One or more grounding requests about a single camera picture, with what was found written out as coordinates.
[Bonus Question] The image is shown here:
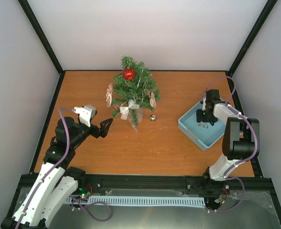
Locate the silver script word ornament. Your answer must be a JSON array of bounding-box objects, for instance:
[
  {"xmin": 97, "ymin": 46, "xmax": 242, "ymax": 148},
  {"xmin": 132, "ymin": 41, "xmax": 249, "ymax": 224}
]
[{"xmin": 198, "ymin": 122, "xmax": 208, "ymax": 129}]

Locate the light blue plastic basket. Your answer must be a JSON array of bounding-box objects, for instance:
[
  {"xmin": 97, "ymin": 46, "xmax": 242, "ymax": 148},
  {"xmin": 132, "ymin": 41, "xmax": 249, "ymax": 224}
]
[{"xmin": 178, "ymin": 102, "xmax": 225, "ymax": 151}]

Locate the white mesh bow ornament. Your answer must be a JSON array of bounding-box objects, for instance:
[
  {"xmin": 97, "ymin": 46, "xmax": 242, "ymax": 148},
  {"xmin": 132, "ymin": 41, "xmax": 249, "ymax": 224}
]
[{"xmin": 119, "ymin": 99, "xmax": 140, "ymax": 120}]

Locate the clear battery box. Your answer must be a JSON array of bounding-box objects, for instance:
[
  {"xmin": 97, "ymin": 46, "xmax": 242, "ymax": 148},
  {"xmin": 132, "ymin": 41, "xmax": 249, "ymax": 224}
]
[{"xmin": 131, "ymin": 122, "xmax": 138, "ymax": 132}]

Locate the fairy light string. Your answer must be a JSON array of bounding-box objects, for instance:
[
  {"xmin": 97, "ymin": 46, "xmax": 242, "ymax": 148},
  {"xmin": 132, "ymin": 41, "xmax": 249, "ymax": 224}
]
[{"xmin": 111, "ymin": 68, "xmax": 157, "ymax": 115}]

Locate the red bauble ornament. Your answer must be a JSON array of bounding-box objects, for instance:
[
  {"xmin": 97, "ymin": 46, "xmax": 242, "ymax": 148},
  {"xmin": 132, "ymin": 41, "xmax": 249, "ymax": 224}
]
[{"xmin": 123, "ymin": 68, "xmax": 135, "ymax": 81}]

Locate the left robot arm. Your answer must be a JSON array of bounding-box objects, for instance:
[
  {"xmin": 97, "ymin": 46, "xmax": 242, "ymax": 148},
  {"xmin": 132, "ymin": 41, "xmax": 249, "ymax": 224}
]
[{"xmin": 0, "ymin": 117, "xmax": 113, "ymax": 229}]

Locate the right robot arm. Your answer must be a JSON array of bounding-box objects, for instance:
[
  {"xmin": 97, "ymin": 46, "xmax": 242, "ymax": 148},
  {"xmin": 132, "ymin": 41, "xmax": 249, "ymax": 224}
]
[{"xmin": 196, "ymin": 89, "xmax": 260, "ymax": 194}]

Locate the small green christmas tree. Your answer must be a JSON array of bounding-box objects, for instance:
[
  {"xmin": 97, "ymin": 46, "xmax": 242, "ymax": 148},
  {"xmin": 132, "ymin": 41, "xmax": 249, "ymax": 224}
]
[{"xmin": 110, "ymin": 56, "xmax": 160, "ymax": 126}]

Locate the gold disco ball ornament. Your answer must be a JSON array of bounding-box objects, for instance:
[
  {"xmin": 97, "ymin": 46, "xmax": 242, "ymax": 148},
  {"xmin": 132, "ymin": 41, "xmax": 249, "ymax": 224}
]
[{"xmin": 150, "ymin": 114, "xmax": 157, "ymax": 121}]

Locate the small circuit board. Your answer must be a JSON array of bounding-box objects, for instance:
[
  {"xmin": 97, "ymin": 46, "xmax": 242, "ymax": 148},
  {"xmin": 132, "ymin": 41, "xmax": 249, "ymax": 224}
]
[{"xmin": 73, "ymin": 187, "xmax": 93, "ymax": 203}]

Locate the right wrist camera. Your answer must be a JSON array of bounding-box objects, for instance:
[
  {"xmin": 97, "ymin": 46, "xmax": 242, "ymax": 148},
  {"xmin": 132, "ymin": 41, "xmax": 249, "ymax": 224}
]
[{"xmin": 200, "ymin": 94, "xmax": 206, "ymax": 111}]

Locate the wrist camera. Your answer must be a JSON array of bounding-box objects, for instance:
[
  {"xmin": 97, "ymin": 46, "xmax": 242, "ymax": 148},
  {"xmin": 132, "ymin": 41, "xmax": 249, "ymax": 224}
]
[
  {"xmin": 73, "ymin": 105, "xmax": 96, "ymax": 127},
  {"xmin": 200, "ymin": 94, "xmax": 206, "ymax": 111}
]

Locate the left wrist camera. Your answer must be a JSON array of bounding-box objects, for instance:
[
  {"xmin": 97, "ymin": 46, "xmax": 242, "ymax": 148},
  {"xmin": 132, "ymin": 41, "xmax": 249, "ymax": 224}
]
[{"xmin": 73, "ymin": 105, "xmax": 96, "ymax": 127}]

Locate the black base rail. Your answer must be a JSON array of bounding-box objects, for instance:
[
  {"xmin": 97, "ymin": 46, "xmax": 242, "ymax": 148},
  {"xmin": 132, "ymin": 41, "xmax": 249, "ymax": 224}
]
[{"xmin": 17, "ymin": 173, "xmax": 276, "ymax": 197}]

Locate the light blue cable duct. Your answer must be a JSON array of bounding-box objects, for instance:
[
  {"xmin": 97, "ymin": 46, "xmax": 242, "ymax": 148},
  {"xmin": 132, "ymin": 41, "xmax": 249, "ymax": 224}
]
[{"xmin": 79, "ymin": 196, "xmax": 205, "ymax": 208}]

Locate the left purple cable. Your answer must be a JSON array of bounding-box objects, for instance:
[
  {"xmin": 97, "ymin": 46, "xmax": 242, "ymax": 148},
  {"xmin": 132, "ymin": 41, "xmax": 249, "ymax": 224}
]
[{"xmin": 13, "ymin": 107, "xmax": 75, "ymax": 229}]

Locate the left back frame post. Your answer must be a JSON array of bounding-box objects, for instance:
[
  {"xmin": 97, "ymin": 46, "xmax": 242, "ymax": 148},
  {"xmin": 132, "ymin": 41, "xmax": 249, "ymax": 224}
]
[{"xmin": 18, "ymin": 0, "xmax": 64, "ymax": 76}]

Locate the frame post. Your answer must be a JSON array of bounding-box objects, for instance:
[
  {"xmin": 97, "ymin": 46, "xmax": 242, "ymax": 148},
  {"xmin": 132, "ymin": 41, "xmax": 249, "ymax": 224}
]
[
  {"xmin": 18, "ymin": 0, "xmax": 64, "ymax": 76},
  {"xmin": 227, "ymin": 0, "xmax": 278, "ymax": 77}
]

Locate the right back frame post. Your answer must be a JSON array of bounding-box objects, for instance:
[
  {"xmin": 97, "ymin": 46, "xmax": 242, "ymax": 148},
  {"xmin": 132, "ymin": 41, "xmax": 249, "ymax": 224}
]
[{"xmin": 227, "ymin": 0, "xmax": 278, "ymax": 77}]

